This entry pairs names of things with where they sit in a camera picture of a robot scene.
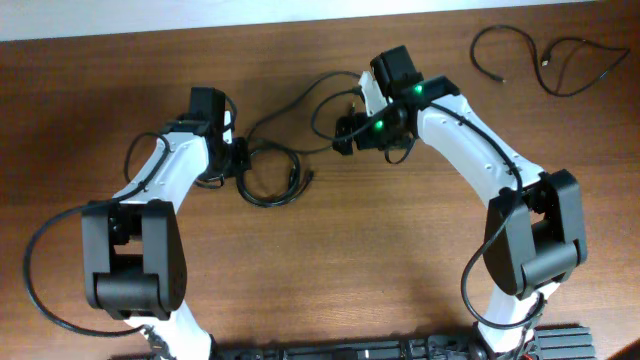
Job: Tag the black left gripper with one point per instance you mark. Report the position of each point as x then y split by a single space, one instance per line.
243 159

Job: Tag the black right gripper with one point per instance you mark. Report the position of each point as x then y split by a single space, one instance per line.
367 135

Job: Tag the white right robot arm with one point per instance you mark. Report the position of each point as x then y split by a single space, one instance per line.
534 235

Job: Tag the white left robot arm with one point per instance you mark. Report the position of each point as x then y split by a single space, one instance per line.
134 263

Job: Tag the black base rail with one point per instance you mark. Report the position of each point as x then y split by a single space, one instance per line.
572 343

